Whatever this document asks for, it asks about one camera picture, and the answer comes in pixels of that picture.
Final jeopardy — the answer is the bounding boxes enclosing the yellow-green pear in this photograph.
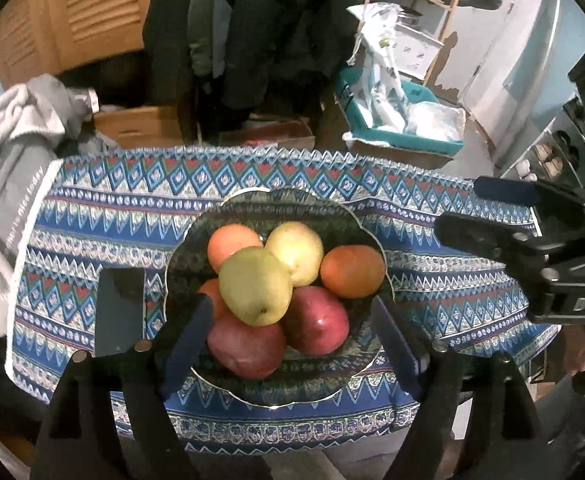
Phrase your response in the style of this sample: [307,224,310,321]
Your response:
[219,247,294,326]

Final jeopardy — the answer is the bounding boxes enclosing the large orange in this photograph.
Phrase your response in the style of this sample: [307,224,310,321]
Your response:
[320,245,386,299]

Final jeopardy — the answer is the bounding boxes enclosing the yellow pear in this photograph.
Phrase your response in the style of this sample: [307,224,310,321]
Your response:
[265,221,324,287]

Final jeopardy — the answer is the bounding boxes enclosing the person's right hand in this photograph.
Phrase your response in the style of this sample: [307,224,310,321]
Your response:
[562,325,585,376]

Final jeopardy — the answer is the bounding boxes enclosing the small orange on plate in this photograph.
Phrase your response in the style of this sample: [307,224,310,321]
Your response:
[197,278,228,322]

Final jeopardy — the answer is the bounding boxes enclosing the dark red apple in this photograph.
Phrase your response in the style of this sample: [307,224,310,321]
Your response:
[207,314,287,380]

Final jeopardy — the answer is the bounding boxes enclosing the grey shoe rack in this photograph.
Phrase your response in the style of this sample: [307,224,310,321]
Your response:
[498,107,585,188]

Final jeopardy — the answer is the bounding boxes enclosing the dark patterned plate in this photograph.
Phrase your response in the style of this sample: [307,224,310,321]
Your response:
[164,188,390,408]

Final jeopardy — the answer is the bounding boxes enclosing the teal storage box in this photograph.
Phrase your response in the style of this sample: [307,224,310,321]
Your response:
[335,67,466,157]

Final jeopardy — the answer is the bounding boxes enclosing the blue patterned tablecloth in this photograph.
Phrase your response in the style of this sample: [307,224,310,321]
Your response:
[5,148,559,454]

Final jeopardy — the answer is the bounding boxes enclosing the white printed plastic bag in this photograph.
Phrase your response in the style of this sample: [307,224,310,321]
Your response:
[347,3,410,133]

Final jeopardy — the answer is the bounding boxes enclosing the white patterned box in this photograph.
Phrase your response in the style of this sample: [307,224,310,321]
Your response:
[395,23,443,80]

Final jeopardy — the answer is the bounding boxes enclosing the brown cardboard box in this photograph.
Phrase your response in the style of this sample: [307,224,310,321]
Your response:
[94,106,183,150]

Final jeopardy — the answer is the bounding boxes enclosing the cardboard box with red label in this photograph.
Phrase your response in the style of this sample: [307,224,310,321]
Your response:
[218,119,315,150]

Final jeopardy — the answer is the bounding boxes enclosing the grey clothes pile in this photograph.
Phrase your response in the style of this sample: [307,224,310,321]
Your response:
[0,74,116,338]

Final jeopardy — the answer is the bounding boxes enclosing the hanging dark jackets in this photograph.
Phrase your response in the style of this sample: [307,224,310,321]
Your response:
[143,0,357,136]

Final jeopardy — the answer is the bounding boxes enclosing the wooden louvered cabinet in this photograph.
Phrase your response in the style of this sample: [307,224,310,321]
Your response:
[0,0,150,89]

